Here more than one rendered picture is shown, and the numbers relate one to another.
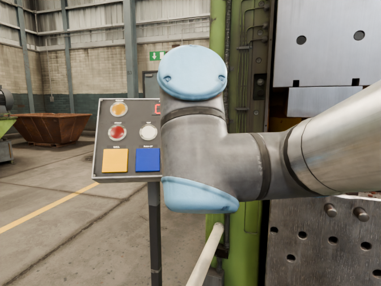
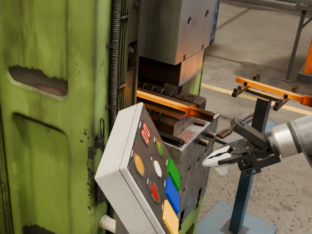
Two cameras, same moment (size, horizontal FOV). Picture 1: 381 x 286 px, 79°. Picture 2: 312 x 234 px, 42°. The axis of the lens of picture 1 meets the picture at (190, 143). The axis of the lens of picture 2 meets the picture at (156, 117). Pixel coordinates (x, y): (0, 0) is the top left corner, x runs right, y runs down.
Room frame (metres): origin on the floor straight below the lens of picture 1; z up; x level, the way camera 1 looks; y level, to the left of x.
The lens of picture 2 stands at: (0.65, 1.02, 1.70)
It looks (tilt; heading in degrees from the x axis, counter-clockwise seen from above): 27 degrees down; 277
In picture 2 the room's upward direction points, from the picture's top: 5 degrees clockwise
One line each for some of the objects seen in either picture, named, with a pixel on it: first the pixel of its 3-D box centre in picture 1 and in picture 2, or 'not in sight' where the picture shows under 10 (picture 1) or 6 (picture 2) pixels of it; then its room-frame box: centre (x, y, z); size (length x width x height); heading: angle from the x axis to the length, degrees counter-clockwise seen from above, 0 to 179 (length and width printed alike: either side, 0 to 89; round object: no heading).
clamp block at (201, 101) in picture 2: not in sight; (190, 104); (0.72, -0.60, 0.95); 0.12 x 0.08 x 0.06; 160
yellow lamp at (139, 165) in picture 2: (118, 109); (139, 165); (0.79, 0.24, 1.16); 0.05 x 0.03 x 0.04; 70
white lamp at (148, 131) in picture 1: (148, 131); (157, 168); (0.75, 0.14, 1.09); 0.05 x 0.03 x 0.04; 70
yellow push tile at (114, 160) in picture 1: (115, 160); (169, 220); (0.70, 0.23, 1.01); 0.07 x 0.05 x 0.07; 95
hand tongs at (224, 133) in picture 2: not in sight; (248, 118); (0.40, -1.06, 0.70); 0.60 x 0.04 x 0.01; 58
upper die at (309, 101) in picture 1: (312, 102); (144, 54); (0.92, -0.48, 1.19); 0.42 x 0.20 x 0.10; 160
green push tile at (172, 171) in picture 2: not in sight; (172, 174); (0.72, 0.03, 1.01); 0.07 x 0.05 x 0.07; 95
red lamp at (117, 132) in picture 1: (117, 132); (154, 191); (0.74, 0.24, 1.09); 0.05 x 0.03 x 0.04; 70
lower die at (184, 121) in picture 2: not in sight; (140, 106); (0.92, -0.48, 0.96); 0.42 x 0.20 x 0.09; 160
